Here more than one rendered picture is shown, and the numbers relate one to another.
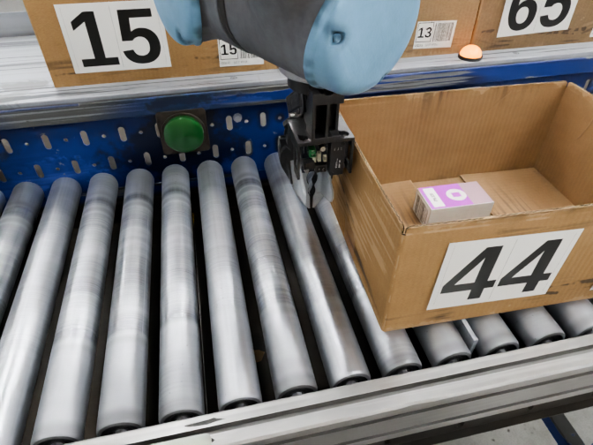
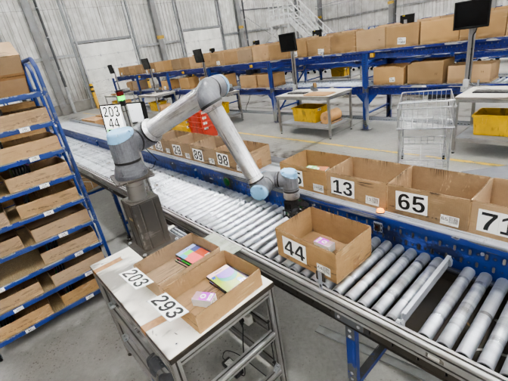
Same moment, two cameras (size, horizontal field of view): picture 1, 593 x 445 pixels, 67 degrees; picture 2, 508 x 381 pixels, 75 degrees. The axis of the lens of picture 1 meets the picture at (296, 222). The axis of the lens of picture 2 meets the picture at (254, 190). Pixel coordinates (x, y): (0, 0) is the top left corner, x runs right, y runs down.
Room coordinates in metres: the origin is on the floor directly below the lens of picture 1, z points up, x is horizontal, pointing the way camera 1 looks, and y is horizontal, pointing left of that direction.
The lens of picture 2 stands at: (-0.42, -1.44, 1.82)
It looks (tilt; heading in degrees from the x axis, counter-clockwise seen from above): 24 degrees down; 64
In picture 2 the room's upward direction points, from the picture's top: 9 degrees counter-clockwise
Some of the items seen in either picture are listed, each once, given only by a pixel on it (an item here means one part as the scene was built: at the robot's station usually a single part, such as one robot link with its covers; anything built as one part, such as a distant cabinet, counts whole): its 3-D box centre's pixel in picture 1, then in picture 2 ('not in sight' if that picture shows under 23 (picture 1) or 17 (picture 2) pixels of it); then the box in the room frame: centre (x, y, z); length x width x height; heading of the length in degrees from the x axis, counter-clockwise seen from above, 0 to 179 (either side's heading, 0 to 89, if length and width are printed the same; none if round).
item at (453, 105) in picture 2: not in sight; (423, 134); (3.16, 1.00, 0.52); 1.07 x 0.56 x 1.03; 35
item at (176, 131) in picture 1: (183, 135); not in sight; (0.70, 0.20, 0.81); 0.07 x 0.01 x 0.07; 102
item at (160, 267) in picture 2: not in sight; (178, 263); (-0.16, 0.14, 0.80); 0.38 x 0.28 x 0.10; 14
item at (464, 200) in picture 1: (451, 206); (324, 245); (0.54, -0.24, 0.78); 0.10 x 0.06 x 0.05; 101
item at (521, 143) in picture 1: (487, 190); (322, 240); (0.51, -0.27, 0.83); 0.39 x 0.29 x 0.17; 101
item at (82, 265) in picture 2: not in sight; (74, 261); (-0.76, 1.43, 0.39); 0.40 x 0.30 x 0.10; 13
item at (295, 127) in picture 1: (317, 122); (292, 208); (0.50, -0.03, 0.94); 0.09 x 0.08 x 0.12; 13
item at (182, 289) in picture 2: not in sight; (213, 286); (-0.09, -0.17, 0.80); 0.38 x 0.28 x 0.10; 14
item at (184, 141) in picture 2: not in sight; (192, 146); (0.58, 1.79, 0.96); 0.39 x 0.29 x 0.17; 102
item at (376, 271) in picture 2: not in sight; (376, 271); (0.62, -0.52, 0.72); 0.52 x 0.05 x 0.05; 12
